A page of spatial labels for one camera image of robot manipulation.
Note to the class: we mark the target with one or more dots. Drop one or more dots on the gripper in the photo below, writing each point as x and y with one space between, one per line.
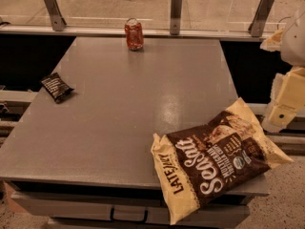
294 44

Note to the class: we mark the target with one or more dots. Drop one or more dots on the dark rxbar chocolate wrapper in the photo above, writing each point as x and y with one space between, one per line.
56 87

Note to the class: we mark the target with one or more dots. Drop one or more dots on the grey table drawer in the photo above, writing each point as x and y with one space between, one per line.
78 211

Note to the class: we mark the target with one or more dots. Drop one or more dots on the brown sea salt chip bag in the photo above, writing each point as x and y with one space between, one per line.
200 164

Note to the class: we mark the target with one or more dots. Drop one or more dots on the black drawer handle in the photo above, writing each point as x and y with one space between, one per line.
128 214

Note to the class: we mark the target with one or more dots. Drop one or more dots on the red soda can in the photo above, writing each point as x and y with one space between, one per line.
134 34

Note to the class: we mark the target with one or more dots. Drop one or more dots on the right metal bracket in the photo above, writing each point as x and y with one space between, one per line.
257 26

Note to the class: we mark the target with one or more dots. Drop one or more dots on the left metal bracket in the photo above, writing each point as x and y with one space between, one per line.
58 22

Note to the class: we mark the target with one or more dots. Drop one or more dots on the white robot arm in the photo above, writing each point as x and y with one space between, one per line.
290 41

